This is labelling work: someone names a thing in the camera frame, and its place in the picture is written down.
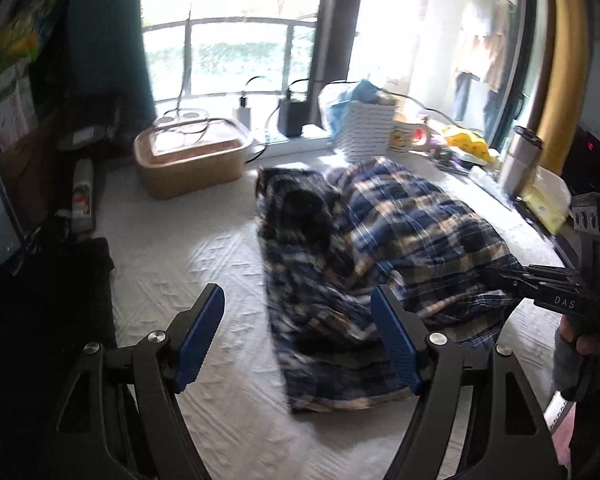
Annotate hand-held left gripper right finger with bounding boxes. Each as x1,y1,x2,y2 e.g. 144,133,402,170
370,285,556,480

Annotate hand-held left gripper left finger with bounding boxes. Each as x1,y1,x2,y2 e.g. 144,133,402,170
55,282,226,480

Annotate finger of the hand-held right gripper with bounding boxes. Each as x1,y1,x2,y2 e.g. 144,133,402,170
500,281,590,317
482,264,581,287

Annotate blue plaid shirt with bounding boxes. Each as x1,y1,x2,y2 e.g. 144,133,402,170
254,156,523,413

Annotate person's right hand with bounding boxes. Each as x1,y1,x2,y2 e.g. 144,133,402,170
553,317,600,402

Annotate yellow tissue pack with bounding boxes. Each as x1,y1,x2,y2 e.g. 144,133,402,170
522,167,572,234

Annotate black monitor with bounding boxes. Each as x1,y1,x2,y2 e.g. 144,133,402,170
562,125,600,197

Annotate white tube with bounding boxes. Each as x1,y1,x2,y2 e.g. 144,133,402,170
467,165,506,187

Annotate steel tumbler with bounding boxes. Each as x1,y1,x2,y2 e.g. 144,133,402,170
497,126,544,197

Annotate small purple clutter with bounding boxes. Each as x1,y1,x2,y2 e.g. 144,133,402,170
430,142,474,172

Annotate yellow plastic bag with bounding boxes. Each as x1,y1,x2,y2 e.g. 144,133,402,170
441,125,501,164

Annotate black cloth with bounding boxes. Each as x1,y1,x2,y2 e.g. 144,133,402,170
0,237,117,366

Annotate cartoon bear mug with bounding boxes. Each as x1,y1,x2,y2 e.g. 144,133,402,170
390,121,432,152

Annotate brown lidded container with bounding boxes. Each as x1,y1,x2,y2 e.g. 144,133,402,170
133,116,255,200

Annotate printed can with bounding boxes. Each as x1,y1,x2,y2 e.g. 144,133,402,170
72,160,96,232

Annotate yellow curtain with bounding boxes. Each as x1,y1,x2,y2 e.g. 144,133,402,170
532,0,595,137

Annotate white power strip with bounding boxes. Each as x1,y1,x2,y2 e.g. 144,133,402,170
252,124,332,162

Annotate hanging clothes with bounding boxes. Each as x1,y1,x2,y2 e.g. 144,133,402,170
452,0,519,136

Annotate white charger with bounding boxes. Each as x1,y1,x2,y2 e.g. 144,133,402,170
232,91,254,129

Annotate black charger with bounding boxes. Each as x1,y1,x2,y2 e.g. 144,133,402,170
278,89,305,137

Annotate small paper boxes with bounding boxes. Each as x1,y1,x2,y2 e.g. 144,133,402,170
0,77,39,152

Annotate dark curtain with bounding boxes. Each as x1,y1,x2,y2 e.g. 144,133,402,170
65,0,157,127

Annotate balcony railing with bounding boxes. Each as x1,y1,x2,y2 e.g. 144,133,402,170
142,16,322,107

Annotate yellow green snack bag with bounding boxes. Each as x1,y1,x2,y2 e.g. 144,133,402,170
0,0,64,94

